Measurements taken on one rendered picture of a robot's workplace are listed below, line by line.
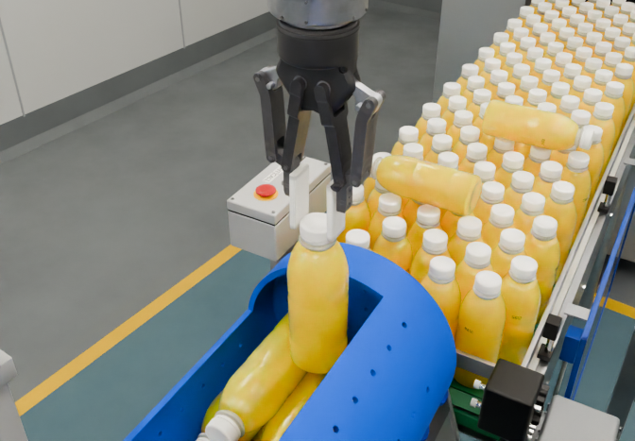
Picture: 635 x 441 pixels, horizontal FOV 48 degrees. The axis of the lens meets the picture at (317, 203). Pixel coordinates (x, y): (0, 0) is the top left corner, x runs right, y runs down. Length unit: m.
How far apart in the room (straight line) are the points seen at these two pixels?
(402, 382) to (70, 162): 3.04
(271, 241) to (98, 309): 1.60
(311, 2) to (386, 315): 0.39
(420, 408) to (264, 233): 0.50
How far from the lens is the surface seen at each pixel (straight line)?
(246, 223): 1.24
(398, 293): 0.86
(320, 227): 0.75
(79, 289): 2.87
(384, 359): 0.80
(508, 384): 1.07
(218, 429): 0.84
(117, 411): 2.40
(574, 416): 1.26
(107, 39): 4.15
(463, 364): 1.14
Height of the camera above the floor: 1.78
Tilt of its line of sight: 34 degrees down
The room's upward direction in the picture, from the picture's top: straight up
